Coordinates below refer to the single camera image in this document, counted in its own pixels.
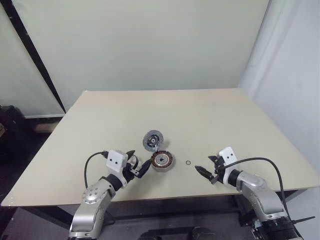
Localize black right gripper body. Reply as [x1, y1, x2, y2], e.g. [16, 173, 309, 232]
[211, 155, 228, 185]

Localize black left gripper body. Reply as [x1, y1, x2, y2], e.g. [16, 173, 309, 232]
[123, 153, 145, 185]

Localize gray round motor rotor cover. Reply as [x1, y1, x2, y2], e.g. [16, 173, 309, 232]
[142, 129, 165, 152]

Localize motor stator with copper windings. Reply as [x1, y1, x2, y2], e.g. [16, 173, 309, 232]
[150, 150, 175, 174]

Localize dark rounded shape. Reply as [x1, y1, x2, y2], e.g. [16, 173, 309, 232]
[191, 225, 216, 240]

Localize thin black pointed rod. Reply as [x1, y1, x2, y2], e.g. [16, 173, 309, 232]
[290, 215, 316, 225]

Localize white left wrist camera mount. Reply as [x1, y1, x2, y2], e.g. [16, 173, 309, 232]
[106, 149, 130, 189]

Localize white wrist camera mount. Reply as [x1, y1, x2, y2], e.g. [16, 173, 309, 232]
[106, 149, 130, 189]
[217, 146, 239, 186]

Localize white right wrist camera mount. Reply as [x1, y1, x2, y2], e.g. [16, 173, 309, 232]
[217, 146, 239, 186]

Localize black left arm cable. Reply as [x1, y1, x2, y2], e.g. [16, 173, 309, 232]
[83, 150, 109, 189]

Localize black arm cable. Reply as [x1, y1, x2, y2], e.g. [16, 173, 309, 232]
[83, 150, 109, 189]
[224, 157, 293, 223]

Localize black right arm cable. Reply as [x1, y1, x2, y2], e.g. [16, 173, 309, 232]
[224, 157, 293, 223]

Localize black table frame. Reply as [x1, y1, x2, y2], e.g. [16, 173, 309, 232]
[53, 186, 320, 227]

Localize black diagonal frame strip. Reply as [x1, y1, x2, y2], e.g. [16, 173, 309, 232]
[1, 0, 67, 114]

